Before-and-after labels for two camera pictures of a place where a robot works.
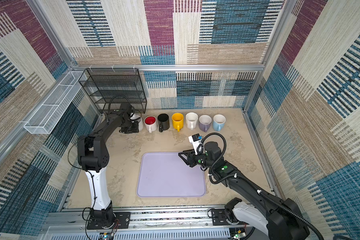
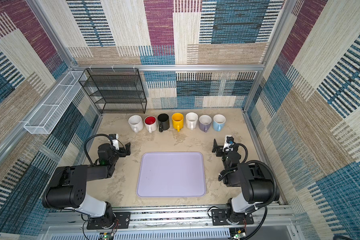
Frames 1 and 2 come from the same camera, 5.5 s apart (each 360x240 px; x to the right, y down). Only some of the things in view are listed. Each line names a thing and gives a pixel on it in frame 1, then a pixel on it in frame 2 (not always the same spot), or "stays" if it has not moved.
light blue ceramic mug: (219, 121) stays
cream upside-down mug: (137, 118) stays
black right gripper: (191, 157) → (219, 148)
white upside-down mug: (150, 122) stays
